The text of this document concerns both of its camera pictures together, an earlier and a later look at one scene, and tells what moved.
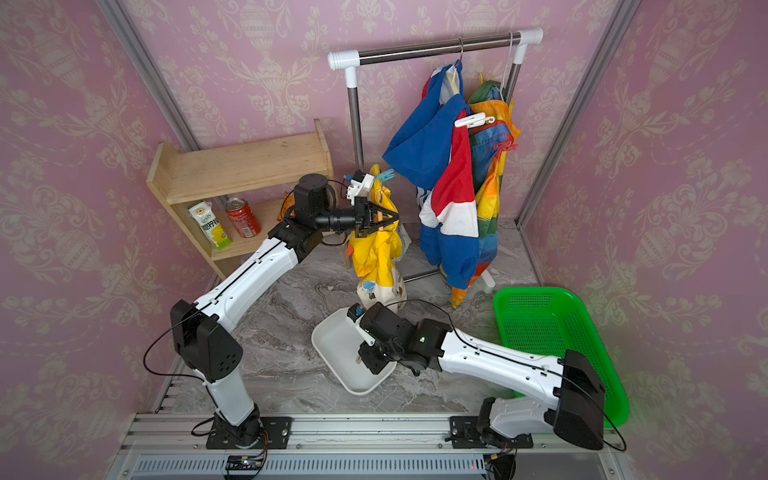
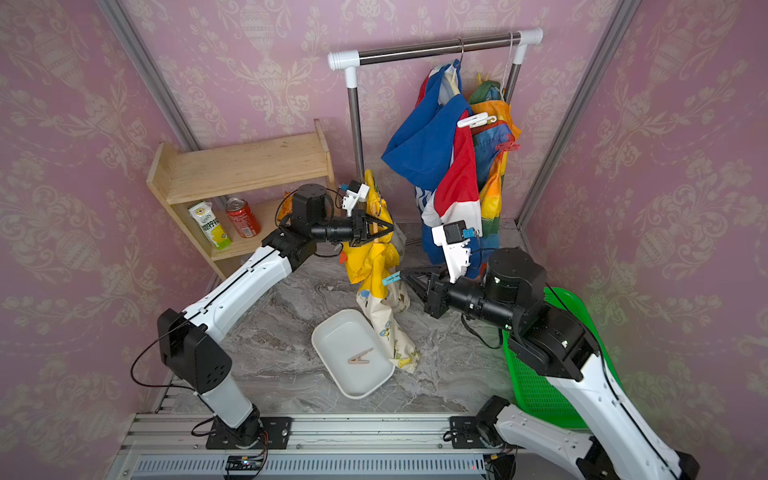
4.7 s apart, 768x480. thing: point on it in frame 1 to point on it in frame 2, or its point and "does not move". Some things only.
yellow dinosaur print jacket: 376,254 does not move
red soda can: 244,217 does not move
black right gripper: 368,356 to 438,296
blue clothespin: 389,174 to 392,278
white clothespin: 475,120 does not move
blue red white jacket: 437,156 does not move
